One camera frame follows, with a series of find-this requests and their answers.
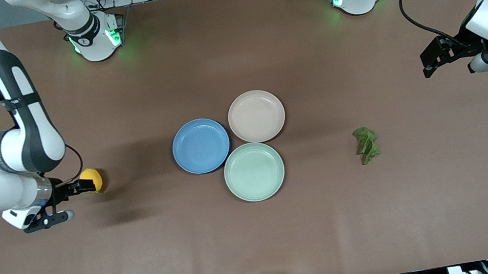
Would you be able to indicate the beige plate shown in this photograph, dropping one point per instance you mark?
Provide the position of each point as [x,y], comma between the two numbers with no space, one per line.
[256,116]

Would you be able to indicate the blue plate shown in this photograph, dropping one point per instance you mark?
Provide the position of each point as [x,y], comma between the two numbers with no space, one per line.
[201,145]

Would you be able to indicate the green lettuce leaf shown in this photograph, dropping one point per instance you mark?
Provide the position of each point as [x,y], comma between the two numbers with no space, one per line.
[366,143]

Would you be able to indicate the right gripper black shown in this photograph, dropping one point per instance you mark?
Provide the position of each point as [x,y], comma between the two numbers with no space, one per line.
[59,192]

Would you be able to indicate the small white box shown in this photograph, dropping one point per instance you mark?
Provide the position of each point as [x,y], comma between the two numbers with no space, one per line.
[455,273]

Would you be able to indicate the yellow lemon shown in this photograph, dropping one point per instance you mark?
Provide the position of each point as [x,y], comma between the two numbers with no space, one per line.
[90,172]

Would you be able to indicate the pale green plate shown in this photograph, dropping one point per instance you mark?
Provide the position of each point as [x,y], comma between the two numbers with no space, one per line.
[255,172]

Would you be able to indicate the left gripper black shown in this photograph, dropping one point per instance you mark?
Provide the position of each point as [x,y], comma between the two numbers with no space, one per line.
[465,44]

